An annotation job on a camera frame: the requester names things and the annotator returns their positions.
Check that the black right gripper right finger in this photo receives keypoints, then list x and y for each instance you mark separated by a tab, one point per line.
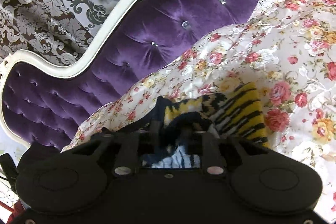
217	156

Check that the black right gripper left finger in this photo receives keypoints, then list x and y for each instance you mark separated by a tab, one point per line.
127	149

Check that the floral bedspread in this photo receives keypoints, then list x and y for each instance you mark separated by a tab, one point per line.
287	49

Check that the purple tufted velvet headboard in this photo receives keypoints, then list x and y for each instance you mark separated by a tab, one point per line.
44	102

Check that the yellow black patterned knit garment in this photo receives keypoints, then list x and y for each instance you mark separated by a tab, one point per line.
236	113

